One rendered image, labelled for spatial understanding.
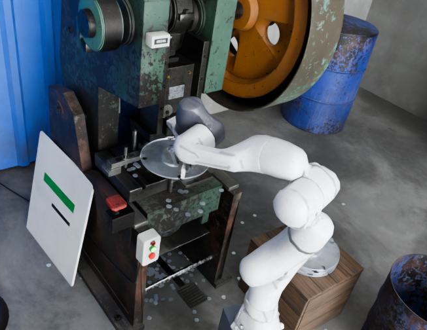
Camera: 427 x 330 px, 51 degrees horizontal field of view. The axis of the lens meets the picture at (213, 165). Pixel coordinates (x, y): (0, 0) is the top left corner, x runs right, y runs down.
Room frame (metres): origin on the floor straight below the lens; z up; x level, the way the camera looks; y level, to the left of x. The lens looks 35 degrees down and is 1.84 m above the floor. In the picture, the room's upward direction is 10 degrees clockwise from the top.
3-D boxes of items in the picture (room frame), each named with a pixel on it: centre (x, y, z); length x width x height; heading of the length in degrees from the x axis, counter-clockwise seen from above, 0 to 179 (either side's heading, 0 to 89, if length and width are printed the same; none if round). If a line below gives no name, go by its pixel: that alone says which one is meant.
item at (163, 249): (1.61, 0.26, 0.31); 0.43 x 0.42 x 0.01; 135
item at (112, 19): (1.44, 0.44, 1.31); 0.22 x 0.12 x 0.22; 45
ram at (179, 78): (1.57, 0.22, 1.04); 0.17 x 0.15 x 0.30; 45
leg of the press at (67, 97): (1.51, 0.54, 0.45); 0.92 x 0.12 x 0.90; 45
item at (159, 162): (1.51, 0.16, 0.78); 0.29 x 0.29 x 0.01
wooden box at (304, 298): (1.55, -0.51, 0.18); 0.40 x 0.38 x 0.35; 41
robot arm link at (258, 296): (1.06, -0.28, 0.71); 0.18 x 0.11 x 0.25; 130
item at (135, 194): (1.60, 0.25, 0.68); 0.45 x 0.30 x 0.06; 135
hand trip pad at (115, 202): (1.21, 0.32, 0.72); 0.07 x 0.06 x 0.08; 45
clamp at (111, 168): (1.48, 0.37, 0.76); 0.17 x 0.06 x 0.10; 135
